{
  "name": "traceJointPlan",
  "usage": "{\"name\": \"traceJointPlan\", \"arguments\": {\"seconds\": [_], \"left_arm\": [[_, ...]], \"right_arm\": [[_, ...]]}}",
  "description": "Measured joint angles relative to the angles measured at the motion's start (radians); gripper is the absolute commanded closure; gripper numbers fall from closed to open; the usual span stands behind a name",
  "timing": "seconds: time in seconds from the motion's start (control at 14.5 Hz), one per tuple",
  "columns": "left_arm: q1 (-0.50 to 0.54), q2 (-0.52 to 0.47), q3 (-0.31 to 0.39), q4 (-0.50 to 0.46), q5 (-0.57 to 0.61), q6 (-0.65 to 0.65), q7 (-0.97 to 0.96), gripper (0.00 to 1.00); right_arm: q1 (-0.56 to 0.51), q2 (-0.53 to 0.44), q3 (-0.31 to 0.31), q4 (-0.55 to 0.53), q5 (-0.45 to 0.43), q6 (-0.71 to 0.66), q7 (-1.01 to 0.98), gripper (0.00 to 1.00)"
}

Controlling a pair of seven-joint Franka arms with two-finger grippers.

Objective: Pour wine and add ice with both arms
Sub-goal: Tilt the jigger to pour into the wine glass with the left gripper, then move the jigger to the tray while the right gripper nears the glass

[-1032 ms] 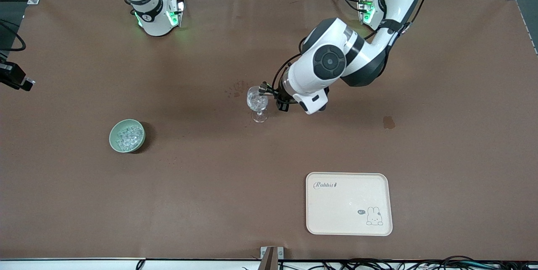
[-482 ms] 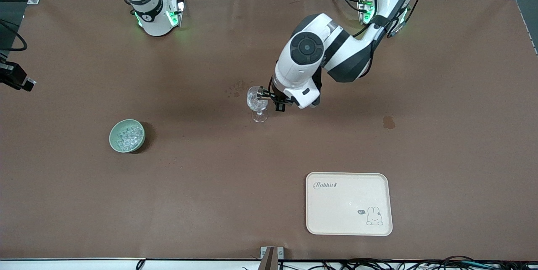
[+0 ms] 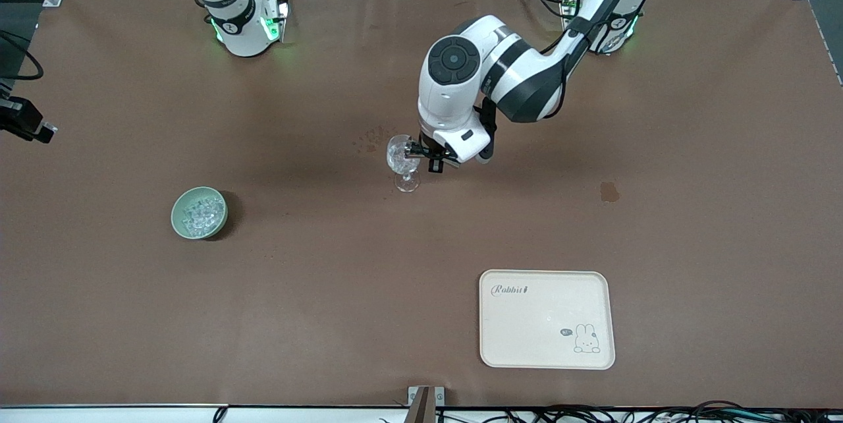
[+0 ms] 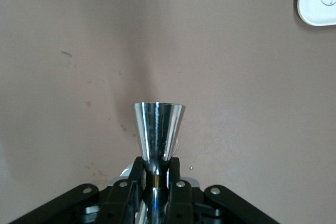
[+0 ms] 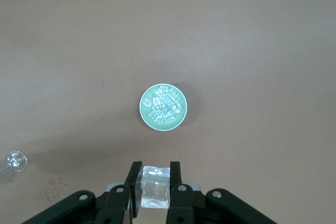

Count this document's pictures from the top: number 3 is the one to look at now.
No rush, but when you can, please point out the pile of clear ice cubes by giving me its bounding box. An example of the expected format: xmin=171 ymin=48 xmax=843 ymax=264
xmin=182 ymin=194 xmax=223 ymax=234

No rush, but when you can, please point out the clear wine glass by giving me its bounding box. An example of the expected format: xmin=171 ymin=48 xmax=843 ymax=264
xmin=386 ymin=134 xmax=422 ymax=193

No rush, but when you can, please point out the brown table cover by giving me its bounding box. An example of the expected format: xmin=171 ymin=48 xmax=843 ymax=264
xmin=0 ymin=0 xmax=843 ymax=409

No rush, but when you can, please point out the green ceramic bowl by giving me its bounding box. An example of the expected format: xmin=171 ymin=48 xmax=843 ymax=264
xmin=171 ymin=186 xmax=229 ymax=240

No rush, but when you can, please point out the beige rabbit print tray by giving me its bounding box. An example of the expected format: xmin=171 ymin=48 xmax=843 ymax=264
xmin=479 ymin=269 xmax=616 ymax=370

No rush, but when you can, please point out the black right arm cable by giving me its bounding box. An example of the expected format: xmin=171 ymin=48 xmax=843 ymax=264
xmin=0 ymin=31 xmax=44 ymax=81

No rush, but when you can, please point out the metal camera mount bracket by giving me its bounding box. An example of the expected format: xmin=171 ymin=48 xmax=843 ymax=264
xmin=407 ymin=385 xmax=445 ymax=423

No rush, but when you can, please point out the black cable bundle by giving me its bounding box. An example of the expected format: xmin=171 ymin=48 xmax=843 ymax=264
xmin=435 ymin=402 xmax=843 ymax=423

